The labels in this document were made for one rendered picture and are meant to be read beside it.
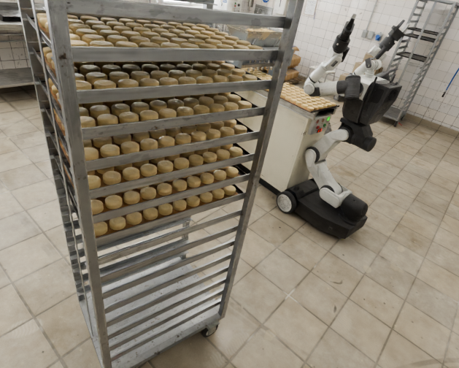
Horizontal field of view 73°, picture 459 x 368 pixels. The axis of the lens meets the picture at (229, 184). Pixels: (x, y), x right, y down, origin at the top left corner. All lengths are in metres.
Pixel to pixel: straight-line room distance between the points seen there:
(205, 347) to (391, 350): 1.11
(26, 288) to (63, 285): 0.20
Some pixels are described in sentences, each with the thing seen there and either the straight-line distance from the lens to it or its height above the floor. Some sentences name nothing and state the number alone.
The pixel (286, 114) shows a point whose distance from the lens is 2.69.
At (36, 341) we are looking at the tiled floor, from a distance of 2.02.
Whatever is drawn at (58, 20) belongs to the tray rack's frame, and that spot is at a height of 1.57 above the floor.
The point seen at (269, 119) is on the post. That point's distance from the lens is 1.07.
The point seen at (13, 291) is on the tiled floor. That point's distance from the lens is 2.25.
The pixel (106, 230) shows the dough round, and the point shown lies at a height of 0.96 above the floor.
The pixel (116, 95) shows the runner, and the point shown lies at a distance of 0.80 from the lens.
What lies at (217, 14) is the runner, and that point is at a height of 1.60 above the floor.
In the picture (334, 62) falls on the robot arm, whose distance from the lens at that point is 2.23.
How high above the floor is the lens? 1.69
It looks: 34 degrees down
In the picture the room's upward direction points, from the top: 11 degrees clockwise
